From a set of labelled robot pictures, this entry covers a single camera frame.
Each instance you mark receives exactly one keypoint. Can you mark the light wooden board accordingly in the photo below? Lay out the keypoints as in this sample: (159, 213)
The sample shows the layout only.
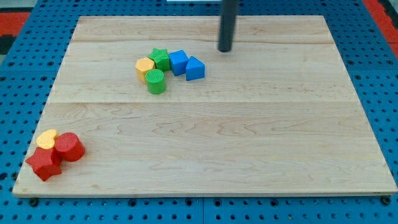
(277, 116)

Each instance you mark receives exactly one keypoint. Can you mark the red star block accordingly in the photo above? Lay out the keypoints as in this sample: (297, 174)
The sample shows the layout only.
(45, 163)

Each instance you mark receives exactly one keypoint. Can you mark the blue triangular prism block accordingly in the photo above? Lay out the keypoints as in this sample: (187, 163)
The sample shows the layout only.
(195, 69)

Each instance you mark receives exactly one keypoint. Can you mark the yellow hexagon block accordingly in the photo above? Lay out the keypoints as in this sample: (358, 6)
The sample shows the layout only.
(142, 66)

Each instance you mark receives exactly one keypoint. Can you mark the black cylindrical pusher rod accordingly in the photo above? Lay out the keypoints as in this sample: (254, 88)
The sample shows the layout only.
(228, 14)

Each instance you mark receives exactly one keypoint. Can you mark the green cylinder block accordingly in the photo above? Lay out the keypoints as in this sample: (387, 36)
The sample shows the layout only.
(155, 80)

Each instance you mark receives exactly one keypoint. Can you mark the green star block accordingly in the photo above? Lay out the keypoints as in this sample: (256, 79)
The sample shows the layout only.
(161, 59)

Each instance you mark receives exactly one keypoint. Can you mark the blue cube block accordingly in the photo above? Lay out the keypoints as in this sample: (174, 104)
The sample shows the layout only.
(178, 62)

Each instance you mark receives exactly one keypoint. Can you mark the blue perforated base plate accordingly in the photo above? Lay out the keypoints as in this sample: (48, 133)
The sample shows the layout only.
(31, 65)

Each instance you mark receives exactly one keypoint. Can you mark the red cylinder block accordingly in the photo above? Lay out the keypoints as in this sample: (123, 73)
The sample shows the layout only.
(69, 147)

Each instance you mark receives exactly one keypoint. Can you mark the yellow heart block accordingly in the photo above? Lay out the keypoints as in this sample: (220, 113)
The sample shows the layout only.
(47, 139)

